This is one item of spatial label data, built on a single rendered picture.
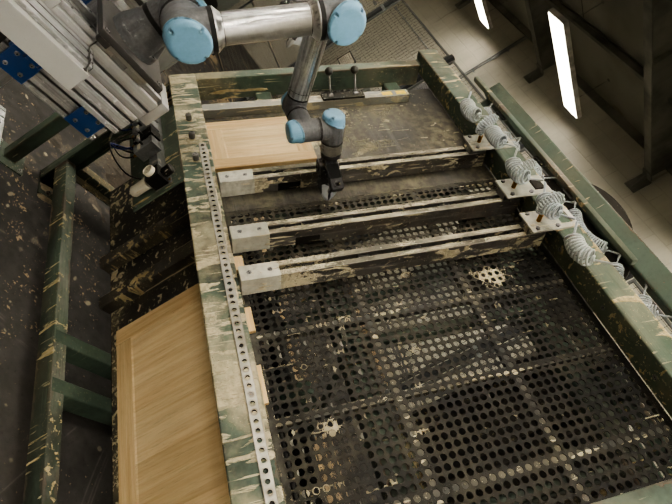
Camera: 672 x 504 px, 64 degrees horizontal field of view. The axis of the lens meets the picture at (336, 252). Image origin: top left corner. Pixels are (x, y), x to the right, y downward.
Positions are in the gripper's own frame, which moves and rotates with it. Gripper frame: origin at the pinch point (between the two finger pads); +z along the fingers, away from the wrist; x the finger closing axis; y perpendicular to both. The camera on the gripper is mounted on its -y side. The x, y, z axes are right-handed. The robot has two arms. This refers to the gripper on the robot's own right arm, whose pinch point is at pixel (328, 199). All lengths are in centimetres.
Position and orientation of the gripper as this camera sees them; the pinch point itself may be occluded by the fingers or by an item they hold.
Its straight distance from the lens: 199.5
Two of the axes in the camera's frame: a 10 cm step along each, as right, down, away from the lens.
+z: -0.8, 6.8, 7.3
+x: -9.6, 1.4, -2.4
